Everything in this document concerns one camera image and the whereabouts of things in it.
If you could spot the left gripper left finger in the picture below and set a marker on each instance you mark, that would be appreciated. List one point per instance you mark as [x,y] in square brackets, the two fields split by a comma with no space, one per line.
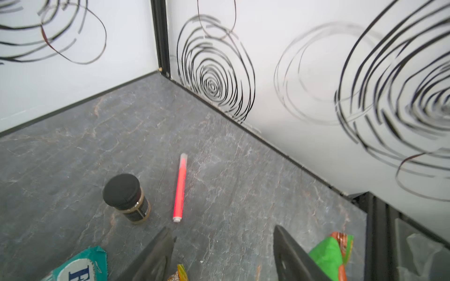
[153,263]

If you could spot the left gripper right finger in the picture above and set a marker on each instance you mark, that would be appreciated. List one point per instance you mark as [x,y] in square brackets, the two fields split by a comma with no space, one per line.
[292,262]

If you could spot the green Fox's spring tea bag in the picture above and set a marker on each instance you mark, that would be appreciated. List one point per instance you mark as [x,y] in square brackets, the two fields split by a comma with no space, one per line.
[332,255]

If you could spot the teal Fox's candy bag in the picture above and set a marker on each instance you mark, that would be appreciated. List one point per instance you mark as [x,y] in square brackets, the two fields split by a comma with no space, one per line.
[89,265]

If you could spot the orange pink Fox's candy bag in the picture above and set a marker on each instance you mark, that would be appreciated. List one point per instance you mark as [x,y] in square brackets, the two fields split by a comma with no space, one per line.
[180,274]

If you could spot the pink marker pen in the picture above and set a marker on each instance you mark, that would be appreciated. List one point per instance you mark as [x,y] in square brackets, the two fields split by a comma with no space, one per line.
[180,189]

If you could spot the black lid spice jar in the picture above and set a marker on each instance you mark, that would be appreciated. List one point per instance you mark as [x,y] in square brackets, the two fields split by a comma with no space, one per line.
[124,193]

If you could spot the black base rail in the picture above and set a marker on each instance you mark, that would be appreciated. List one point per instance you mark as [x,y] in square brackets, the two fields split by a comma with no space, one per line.
[386,233]

